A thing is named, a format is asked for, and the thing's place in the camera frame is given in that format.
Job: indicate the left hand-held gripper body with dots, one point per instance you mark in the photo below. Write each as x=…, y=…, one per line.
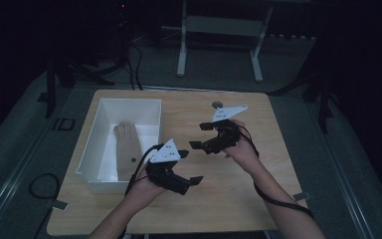
x=165, y=154

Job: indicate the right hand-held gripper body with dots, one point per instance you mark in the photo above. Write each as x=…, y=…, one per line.
x=227, y=134

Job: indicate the beige glove with dark label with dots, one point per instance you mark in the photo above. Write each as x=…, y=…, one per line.
x=127, y=146

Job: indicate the white plastic box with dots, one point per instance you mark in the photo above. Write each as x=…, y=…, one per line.
x=129, y=109

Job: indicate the person's right hand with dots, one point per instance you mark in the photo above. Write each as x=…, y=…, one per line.
x=243, y=152

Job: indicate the person's left hand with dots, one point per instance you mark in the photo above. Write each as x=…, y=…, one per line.
x=146, y=187

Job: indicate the round table grommet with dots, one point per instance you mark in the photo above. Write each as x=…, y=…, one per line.
x=217, y=105

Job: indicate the grey tape piece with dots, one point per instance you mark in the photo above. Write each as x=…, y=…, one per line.
x=59, y=204
x=301, y=196

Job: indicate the white metal stand frame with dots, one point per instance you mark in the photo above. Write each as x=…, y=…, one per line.
x=224, y=26

